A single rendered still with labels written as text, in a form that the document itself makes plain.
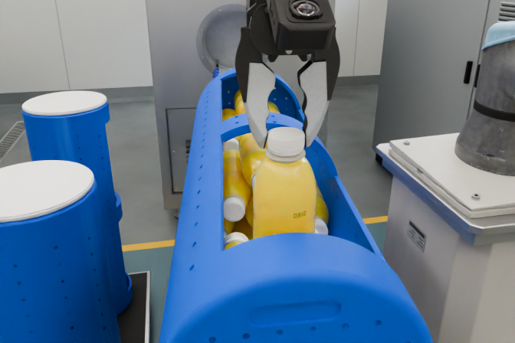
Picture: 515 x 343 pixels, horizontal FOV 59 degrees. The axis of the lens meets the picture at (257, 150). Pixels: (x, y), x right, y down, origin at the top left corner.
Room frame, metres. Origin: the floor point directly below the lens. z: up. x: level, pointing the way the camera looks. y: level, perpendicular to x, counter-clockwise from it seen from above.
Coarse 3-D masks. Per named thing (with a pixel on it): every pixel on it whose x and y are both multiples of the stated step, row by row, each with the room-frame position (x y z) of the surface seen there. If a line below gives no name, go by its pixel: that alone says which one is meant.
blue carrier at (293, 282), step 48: (288, 96) 1.19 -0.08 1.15; (192, 144) 0.84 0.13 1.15; (192, 192) 0.58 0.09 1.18; (336, 192) 0.73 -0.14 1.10; (192, 240) 0.44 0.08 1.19; (288, 240) 0.37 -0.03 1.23; (336, 240) 0.38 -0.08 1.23; (192, 288) 0.35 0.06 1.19; (240, 288) 0.32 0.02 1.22; (288, 288) 0.32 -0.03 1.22; (336, 288) 0.33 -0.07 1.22; (384, 288) 0.33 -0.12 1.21; (192, 336) 0.32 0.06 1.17; (240, 336) 0.32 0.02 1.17; (288, 336) 0.32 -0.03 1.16; (336, 336) 0.33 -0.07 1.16; (384, 336) 0.33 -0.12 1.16
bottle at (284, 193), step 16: (272, 160) 0.42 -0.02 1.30; (288, 160) 0.41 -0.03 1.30; (304, 160) 0.43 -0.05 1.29; (256, 176) 0.43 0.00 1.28; (272, 176) 0.41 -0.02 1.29; (288, 176) 0.41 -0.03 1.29; (304, 176) 0.41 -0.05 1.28; (256, 192) 0.42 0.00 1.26; (272, 192) 0.40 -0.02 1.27; (288, 192) 0.40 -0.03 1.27; (304, 192) 0.41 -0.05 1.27; (256, 208) 0.42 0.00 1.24; (272, 208) 0.40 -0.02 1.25; (288, 208) 0.40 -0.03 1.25; (304, 208) 0.41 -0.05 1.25; (256, 224) 0.42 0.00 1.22; (272, 224) 0.40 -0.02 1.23; (288, 224) 0.40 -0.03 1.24; (304, 224) 0.41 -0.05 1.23
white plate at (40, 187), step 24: (0, 168) 0.97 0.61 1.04; (24, 168) 0.97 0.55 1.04; (48, 168) 0.97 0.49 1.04; (72, 168) 0.97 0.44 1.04; (0, 192) 0.85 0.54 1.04; (24, 192) 0.85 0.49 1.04; (48, 192) 0.85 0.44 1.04; (72, 192) 0.85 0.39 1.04; (0, 216) 0.75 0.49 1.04; (24, 216) 0.76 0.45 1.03
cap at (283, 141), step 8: (280, 128) 0.45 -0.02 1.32; (288, 128) 0.45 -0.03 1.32; (272, 136) 0.42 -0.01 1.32; (280, 136) 0.42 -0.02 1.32; (288, 136) 0.42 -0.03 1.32; (296, 136) 0.42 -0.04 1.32; (304, 136) 0.43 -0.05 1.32; (272, 144) 0.42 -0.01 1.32; (280, 144) 0.41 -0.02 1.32; (288, 144) 0.41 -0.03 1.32; (296, 144) 0.42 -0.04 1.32; (272, 152) 0.42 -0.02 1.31; (280, 152) 0.42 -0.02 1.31; (288, 152) 0.41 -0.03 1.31; (296, 152) 0.42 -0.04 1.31
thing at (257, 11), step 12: (252, 0) 0.44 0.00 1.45; (264, 0) 0.43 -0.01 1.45; (252, 12) 0.43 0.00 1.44; (264, 12) 0.42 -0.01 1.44; (252, 24) 0.42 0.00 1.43; (264, 24) 0.42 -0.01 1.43; (252, 36) 0.42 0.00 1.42; (264, 36) 0.42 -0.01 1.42; (264, 48) 0.42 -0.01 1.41; (276, 48) 0.42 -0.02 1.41
